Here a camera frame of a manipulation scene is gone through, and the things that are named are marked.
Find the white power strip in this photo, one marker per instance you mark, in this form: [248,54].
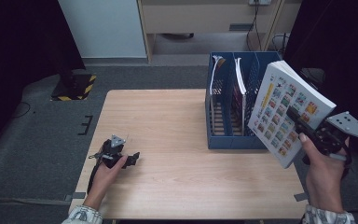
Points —
[259,2]

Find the black yellow striped stand base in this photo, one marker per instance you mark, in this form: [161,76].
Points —
[74,88]

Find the person's left hand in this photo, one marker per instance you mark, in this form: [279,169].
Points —
[104,183]

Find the light wooden desk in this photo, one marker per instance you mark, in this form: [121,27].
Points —
[199,15]

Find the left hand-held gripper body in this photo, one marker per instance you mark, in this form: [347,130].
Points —
[112,154]

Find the blue file rack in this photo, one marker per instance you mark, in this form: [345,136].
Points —
[227,143]

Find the person's right hand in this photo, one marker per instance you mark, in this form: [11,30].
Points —
[326,180]

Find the black book with red cards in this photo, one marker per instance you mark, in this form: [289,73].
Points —
[212,81]

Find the dark object under desk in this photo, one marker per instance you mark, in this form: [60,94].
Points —
[177,35]

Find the grey tape piece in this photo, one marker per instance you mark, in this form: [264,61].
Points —
[300,197]
[76,196]

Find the white book with colourful pictures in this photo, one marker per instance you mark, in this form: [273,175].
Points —
[276,118]

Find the white panel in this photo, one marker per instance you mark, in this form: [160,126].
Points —
[105,28]

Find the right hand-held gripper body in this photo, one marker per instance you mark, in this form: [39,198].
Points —
[329,140]

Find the black curtain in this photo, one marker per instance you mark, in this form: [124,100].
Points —
[348,46]
[12,46]

